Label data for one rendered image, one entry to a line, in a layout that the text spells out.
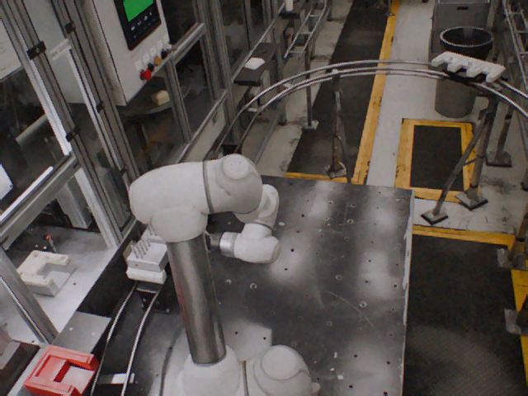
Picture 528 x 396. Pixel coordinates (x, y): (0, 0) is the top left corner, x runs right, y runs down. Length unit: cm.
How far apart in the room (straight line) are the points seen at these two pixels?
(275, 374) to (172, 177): 60
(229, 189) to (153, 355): 86
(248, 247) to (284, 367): 47
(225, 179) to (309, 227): 104
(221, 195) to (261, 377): 53
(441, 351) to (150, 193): 179
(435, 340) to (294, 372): 132
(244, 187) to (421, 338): 165
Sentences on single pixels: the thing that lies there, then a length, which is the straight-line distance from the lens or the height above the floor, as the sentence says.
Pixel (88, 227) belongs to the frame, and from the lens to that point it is 195.
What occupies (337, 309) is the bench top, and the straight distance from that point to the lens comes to 178.
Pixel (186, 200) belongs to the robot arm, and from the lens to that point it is 111.
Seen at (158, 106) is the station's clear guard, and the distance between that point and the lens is 205.
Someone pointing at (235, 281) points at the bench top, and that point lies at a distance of 189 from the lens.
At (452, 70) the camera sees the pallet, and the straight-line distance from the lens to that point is 293.
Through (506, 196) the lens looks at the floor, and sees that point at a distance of 343.
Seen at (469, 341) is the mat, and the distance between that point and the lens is 259.
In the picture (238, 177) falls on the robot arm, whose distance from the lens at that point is 107.
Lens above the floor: 213
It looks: 40 degrees down
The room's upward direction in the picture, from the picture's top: 8 degrees counter-clockwise
